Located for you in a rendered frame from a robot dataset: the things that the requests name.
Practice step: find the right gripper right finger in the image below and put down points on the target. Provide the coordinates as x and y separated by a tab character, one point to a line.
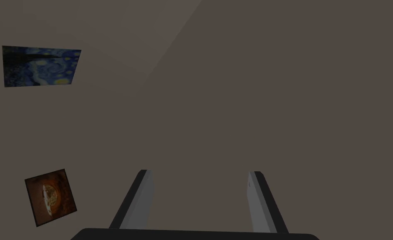
265	205

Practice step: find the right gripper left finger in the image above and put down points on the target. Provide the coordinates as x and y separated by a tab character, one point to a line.
137	203

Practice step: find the brown orange square painting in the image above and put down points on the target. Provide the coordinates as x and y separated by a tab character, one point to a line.
50	197

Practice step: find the blue starry night painting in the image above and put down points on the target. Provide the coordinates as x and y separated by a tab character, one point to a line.
41	66

